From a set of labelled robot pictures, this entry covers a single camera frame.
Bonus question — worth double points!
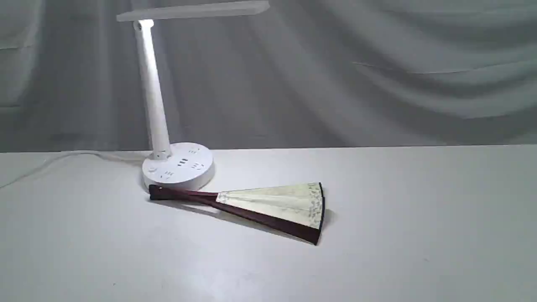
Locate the grey backdrop curtain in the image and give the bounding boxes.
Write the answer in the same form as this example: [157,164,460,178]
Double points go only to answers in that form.
[1,0,537,152]

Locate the cream paper folding fan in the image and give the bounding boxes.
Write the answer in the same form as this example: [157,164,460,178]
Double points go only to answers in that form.
[148,182,326,245]

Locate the white desk lamp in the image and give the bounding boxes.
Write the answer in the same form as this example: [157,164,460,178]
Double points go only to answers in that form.
[116,0,270,190]

